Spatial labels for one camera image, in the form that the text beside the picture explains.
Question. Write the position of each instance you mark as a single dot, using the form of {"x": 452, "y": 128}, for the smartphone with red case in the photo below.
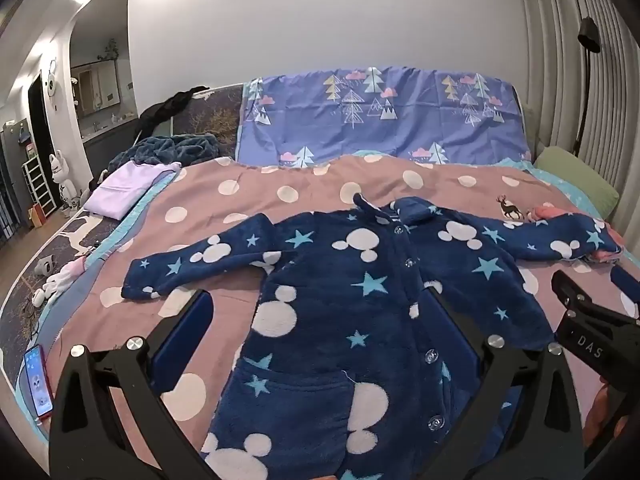
{"x": 39, "y": 385}

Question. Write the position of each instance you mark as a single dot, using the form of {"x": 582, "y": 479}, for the small green pillow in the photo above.
{"x": 529, "y": 130}

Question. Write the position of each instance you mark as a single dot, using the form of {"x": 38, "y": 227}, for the black garment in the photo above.
{"x": 165, "y": 107}

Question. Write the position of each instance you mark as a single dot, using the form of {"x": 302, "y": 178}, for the dark teal fleece blanket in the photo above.
{"x": 170, "y": 150}

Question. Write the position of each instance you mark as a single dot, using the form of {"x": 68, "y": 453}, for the person's right hand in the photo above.
{"x": 602, "y": 417}

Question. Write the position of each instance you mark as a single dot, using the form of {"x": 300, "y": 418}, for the orange paper bag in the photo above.
{"x": 36, "y": 216}

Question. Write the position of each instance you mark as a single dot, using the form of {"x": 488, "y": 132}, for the purple tree print sheet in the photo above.
{"x": 400, "y": 125}

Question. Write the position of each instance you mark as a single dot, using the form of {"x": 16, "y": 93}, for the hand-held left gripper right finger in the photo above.
{"x": 460, "y": 340}

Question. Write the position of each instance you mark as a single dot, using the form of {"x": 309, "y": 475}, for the lavender folded cloth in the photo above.
{"x": 125, "y": 185}

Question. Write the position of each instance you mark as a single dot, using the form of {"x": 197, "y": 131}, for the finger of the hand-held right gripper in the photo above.
{"x": 626, "y": 287}
{"x": 572, "y": 292}

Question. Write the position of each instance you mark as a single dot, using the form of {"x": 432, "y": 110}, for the wall mirror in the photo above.
{"x": 100, "y": 87}

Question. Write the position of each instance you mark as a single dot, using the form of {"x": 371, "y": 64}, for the white cat figure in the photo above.
{"x": 62, "y": 180}

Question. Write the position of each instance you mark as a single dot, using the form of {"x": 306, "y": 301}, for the large green pillow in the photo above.
{"x": 575, "y": 175}

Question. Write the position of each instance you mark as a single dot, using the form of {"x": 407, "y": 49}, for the navy fleece star print robe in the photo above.
{"x": 325, "y": 310}

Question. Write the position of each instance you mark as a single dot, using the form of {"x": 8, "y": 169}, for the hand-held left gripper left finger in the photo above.
{"x": 182, "y": 340}

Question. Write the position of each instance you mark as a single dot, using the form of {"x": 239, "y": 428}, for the dark tree print headboard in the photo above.
{"x": 210, "y": 120}

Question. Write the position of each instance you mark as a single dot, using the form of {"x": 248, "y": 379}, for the white and pink stuffed toy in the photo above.
{"x": 60, "y": 280}

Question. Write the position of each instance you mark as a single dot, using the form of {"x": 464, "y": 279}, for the black floor lamp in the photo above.
{"x": 589, "y": 35}

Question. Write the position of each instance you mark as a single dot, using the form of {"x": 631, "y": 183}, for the white shelf rack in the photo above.
{"x": 37, "y": 185}

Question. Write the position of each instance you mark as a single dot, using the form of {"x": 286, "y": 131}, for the pink polka dot blanket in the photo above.
{"x": 225, "y": 215}

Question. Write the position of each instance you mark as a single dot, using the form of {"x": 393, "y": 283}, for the beige ribbed curtain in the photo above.
{"x": 560, "y": 60}

